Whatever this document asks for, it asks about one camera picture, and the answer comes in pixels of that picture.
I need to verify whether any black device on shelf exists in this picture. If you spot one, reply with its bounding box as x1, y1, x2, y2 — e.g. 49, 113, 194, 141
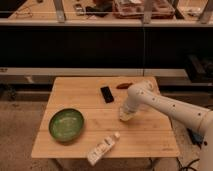
86, 3, 112, 17

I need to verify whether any red tray on shelf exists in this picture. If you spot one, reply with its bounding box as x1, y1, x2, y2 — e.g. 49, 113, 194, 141
113, 0, 175, 19

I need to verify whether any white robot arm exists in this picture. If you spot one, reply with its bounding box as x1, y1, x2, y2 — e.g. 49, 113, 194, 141
119, 81, 213, 171

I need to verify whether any brown oblong object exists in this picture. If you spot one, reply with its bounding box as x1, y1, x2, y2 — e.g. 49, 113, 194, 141
116, 83, 133, 89

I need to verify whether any wooden table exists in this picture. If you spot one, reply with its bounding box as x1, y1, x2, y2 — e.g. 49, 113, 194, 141
31, 77, 179, 158

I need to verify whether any black equipment at right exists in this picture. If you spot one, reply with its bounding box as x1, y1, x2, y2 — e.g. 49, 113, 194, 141
185, 55, 213, 83

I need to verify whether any blue box on floor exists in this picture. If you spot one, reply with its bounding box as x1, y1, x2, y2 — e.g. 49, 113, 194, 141
187, 129, 203, 146

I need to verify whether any green bowl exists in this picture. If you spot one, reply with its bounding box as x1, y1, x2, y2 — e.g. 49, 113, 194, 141
49, 108, 84, 143

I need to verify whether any white sponge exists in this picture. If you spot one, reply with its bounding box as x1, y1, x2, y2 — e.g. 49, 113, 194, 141
119, 109, 134, 121

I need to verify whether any white plastic bottle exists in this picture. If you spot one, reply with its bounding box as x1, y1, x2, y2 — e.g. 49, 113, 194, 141
87, 132, 120, 166

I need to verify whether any black phone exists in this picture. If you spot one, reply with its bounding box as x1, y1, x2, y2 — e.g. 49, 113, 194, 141
101, 87, 114, 103

